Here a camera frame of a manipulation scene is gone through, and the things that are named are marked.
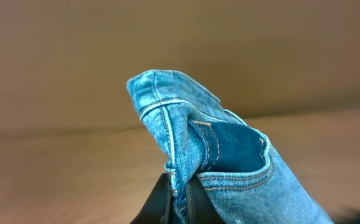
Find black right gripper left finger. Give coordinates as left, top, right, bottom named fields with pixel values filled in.
left=131, top=173, right=173, bottom=224

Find light blue denim jeans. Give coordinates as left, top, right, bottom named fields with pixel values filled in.
left=126, top=70, right=331, bottom=224

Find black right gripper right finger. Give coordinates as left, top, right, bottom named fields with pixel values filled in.
left=186, top=175, right=225, bottom=224

